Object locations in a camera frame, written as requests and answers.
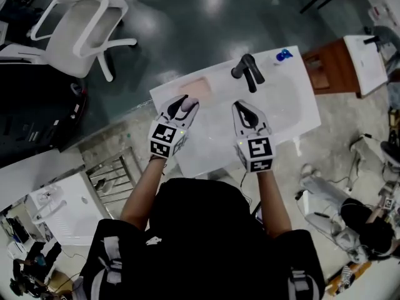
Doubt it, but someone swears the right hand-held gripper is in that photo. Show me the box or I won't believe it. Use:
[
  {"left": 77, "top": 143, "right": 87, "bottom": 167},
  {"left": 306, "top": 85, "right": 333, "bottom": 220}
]
[{"left": 231, "top": 100, "right": 276, "bottom": 174}]

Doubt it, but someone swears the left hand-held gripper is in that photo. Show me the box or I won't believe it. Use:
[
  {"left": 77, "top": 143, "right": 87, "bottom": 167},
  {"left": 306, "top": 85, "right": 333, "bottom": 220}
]
[{"left": 149, "top": 94, "right": 201, "bottom": 160}]

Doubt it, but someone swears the pale grey bar of soap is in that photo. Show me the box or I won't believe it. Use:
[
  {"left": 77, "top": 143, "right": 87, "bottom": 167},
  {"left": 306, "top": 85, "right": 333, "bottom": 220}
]
[{"left": 182, "top": 96, "right": 200, "bottom": 113}]

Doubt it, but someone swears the person's left forearm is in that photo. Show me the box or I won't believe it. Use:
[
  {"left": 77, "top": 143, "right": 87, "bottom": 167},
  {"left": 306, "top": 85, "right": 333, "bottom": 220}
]
[{"left": 119, "top": 156, "right": 170, "bottom": 231}]

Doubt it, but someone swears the person's right forearm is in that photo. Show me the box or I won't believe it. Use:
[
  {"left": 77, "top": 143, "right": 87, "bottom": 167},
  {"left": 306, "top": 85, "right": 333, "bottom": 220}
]
[{"left": 256, "top": 169, "right": 293, "bottom": 239}]

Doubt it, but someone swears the white sink basin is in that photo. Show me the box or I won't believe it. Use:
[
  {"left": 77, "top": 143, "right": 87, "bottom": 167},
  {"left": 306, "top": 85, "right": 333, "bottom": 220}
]
[{"left": 149, "top": 45, "right": 323, "bottom": 179}]

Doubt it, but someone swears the blue plastic object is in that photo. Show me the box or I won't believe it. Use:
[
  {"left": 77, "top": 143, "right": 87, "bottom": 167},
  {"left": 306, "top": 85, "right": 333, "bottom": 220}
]
[{"left": 276, "top": 47, "right": 294, "bottom": 63}]

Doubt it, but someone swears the brown wooden cabinet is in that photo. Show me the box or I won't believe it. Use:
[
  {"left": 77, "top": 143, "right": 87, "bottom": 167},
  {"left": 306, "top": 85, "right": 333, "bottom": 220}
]
[{"left": 301, "top": 37, "right": 364, "bottom": 99}]

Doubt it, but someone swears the white office chair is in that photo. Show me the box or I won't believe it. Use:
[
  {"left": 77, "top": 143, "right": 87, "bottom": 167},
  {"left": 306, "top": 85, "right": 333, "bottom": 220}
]
[{"left": 30, "top": 0, "right": 138, "bottom": 83}]

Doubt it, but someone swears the white sink top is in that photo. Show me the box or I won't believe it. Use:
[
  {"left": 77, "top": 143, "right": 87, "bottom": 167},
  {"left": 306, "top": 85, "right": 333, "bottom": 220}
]
[{"left": 342, "top": 34, "right": 389, "bottom": 97}]

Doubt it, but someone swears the person's black shirt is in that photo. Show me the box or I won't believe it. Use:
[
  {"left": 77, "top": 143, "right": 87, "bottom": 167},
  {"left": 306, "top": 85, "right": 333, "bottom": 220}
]
[{"left": 78, "top": 177, "right": 326, "bottom": 300}]

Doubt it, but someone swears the large black machine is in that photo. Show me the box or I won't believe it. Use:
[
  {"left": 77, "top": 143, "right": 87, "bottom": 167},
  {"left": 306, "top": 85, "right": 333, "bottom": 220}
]
[{"left": 0, "top": 63, "right": 89, "bottom": 169}]

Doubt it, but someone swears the white cabinet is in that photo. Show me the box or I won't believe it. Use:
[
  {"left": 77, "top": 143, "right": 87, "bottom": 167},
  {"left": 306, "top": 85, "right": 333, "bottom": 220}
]
[{"left": 24, "top": 172, "right": 107, "bottom": 247}]

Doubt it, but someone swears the white table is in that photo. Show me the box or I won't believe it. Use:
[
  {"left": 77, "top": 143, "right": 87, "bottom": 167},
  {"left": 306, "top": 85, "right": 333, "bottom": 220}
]
[{"left": 0, "top": 147, "right": 86, "bottom": 213}]

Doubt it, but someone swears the metal wire rack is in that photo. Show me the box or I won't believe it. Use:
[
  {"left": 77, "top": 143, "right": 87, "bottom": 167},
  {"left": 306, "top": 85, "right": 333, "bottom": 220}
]
[{"left": 85, "top": 154, "right": 142, "bottom": 206}]

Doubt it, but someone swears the white machine with cables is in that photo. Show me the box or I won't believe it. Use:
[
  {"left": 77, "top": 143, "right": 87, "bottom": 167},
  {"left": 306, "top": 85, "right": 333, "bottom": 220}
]
[{"left": 296, "top": 163, "right": 354, "bottom": 234}]

